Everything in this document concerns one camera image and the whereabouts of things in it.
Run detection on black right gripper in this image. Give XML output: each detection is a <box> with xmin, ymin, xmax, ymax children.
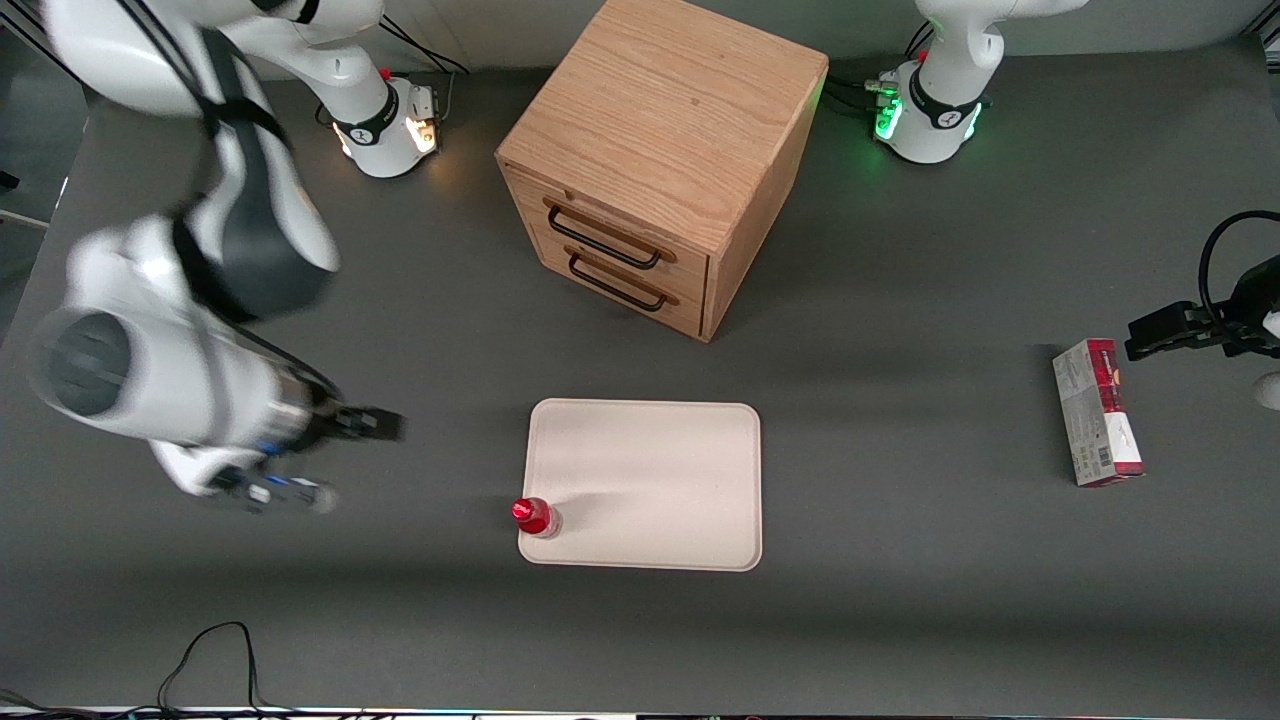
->
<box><xmin>288</xmin><ymin>393</ymin><xmax>407</xmax><ymax>454</ymax></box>

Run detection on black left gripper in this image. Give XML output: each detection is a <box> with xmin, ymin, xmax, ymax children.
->
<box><xmin>1125</xmin><ymin>255</ymin><xmax>1280</xmax><ymax>362</ymax></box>

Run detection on red coke bottle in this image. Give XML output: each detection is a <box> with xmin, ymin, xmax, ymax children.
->
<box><xmin>511</xmin><ymin>496</ymin><xmax>564</xmax><ymax>540</ymax></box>

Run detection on beige plastic tray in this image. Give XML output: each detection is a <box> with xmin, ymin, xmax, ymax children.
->
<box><xmin>517</xmin><ymin>398</ymin><xmax>764</xmax><ymax>573</ymax></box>

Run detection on red grey carton box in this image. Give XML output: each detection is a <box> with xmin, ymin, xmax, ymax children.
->
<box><xmin>1051</xmin><ymin>338</ymin><xmax>1146</xmax><ymax>489</ymax></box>

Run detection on wooden drawer front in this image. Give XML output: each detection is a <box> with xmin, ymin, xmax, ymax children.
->
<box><xmin>503</xmin><ymin>163</ymin><xmax>713</xmax><ymax>303</ymax></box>
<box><xmin>528</xmin><ymin>236</ymin><xmax>711</xmax><ymax>341</ymax></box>

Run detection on wooden drawer cabinet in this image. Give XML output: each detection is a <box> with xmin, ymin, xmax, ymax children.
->
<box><xmin>494</xmin><ymin>0</ymin><xmax>830</xmax><ymax>344</ymax></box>

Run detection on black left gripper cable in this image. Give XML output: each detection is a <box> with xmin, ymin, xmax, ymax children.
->
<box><xmin>1198</xmin><ymin>210</ymin><xmax>1280</xmax><ymax>323</ymax></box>

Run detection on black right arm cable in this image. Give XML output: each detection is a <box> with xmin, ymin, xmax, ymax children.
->
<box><xmin>120</xmin><ymin>0</ymin><xmax>343</xmax><ymax>401</ymax></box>

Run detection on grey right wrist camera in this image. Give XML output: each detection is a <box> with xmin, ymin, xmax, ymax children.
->
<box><xmin>208</xmin><ymin>463</ymin><xmax>338</xmax><ymax>517</ymax></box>

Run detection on black looped table cable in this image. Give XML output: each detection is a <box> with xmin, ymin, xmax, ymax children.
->
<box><xmin>157</xmin><ymin>621</ymin><xmax>301</xmax><ymax>717</ymax></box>

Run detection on black metal drawer handle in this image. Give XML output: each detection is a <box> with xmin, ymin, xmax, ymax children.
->
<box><xmin>546</xmin><ymin>203</ymin><xmax>665</xmax><ymax>271</ymax></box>
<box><xmin>567</xmin><ymin>250</ymin><xmax>669</xmax><ymax>313</ymax></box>

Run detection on black right base cables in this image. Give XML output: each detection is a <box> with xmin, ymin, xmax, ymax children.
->
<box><xmin>378</xmin><ymin>16</ymin><xmax>473</xmax><ymax>129</ymax></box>

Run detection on black base cables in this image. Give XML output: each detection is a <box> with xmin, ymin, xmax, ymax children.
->
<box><xmin>824</xmin><ymin>20</ymin><xmax>937</xmax><ymax>119</ymax></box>
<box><xmin>378</xmin><ymin>16</ymin><xmax>473</xmax><ymax>129</ymax></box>

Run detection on black left base cables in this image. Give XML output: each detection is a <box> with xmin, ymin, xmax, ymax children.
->
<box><xmin>824</xmin><ymin>20</ymin><xmax>937</xmax><ymax>119</ymax></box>

